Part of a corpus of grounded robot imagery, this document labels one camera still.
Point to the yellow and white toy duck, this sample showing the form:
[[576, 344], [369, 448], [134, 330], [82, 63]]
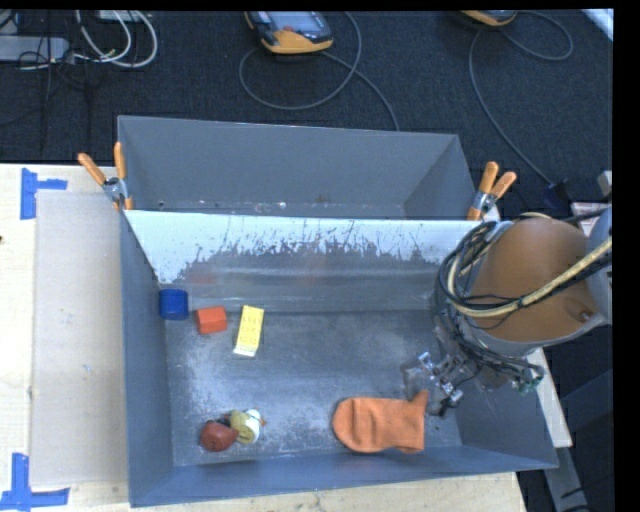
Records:
[[247, 426]]

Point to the pale wood flat board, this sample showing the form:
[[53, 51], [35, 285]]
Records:
[[75, 340]]

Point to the orange cloth mitten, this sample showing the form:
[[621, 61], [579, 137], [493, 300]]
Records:
[[380, 425]]

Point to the orange-red block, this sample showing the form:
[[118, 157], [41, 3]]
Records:
[[211, 320]]

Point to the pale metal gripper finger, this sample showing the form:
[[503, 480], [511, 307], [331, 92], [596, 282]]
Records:
[[447, 397], [414, 380]]

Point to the grey metal bin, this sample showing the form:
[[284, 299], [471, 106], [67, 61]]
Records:
[[310, 385]]

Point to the blue cylinder block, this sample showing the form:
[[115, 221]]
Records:
[[173, 304]]

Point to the yellow flat block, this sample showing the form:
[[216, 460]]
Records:
[[249, 330]]

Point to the red-brown toy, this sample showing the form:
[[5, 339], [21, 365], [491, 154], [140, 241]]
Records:
[[216, 436]]

